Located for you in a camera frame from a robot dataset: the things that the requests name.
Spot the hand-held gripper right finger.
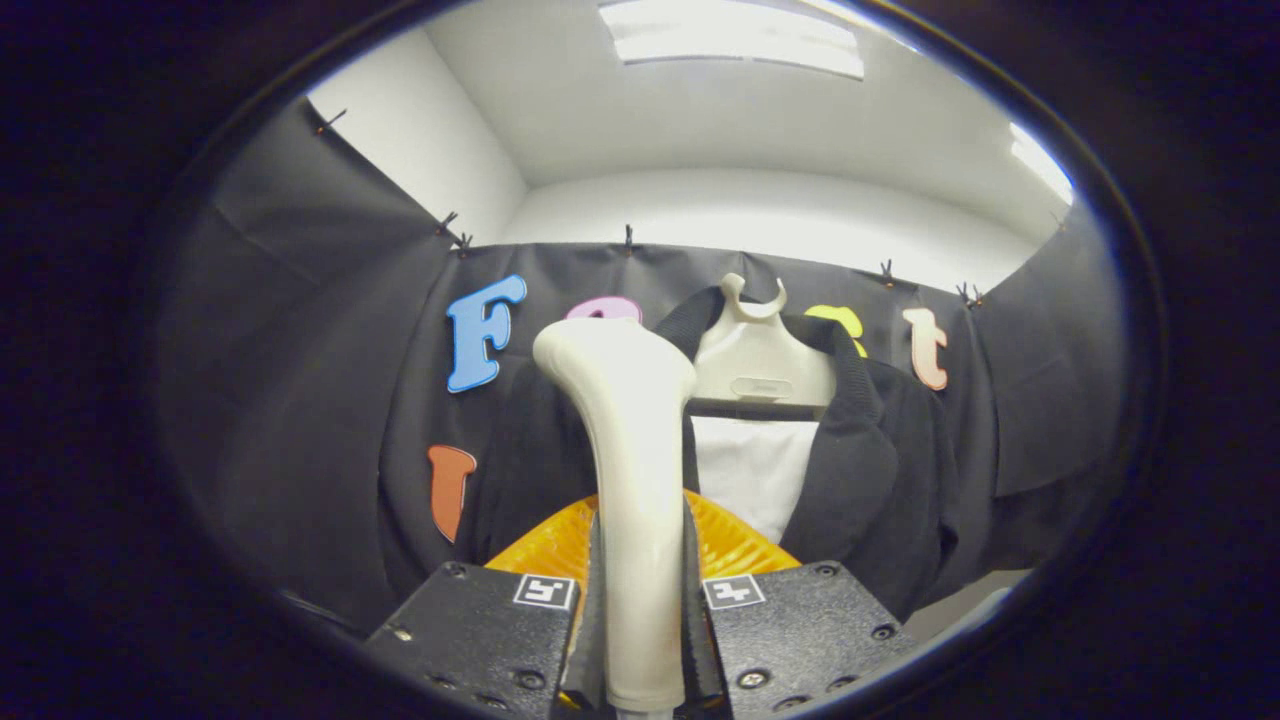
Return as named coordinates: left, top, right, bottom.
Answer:
left=684, top=488, right=921, bottom=720

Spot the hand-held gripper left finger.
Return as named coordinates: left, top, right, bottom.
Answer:
left=365, top=490, right=607, bottom=720

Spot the white shirt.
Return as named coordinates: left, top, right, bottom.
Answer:
left=690, top=415, right=823, bottom=546

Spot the black suit jacket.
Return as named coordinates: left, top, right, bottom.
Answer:
left=470, top=288, right=976, bottom=621

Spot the cream plastic hanger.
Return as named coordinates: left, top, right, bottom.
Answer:
left=690, top=273, right=839, bottom=421

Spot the black backdrop cloth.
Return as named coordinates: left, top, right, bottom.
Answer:
left=155, top=95, right=1131, bottom=636

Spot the small ceiling light panel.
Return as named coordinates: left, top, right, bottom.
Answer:
left=1010, top=122, right=1076, bottom=206

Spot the large ceiling light panel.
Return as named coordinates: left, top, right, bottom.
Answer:
left=598, top=0, right=866, bottom=81

